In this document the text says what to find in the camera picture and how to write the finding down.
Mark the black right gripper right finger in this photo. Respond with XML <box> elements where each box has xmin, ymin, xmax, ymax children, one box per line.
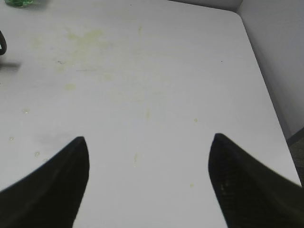
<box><xmin>208</xmin><ymin>133</ymin><xmax>304</xmax><ymax>228</ymax></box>

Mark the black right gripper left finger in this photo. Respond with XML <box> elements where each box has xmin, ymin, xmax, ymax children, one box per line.
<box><xmin>0</xmin><ymin>136</ymin><xmax>90</xmax><ymax>228</ymax></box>

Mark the black ceramic mug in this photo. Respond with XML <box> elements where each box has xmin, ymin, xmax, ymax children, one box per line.
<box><xmin>0</xmin><ymin>31</ymin><xmax>7</xmax><ymax>56</ymax></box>

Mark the green soda bottle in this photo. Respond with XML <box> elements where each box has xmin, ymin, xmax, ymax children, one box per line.
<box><xmin>4</xmin><ymin>0</ymin><xmax>33</xmax><ymax>8</ymax></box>

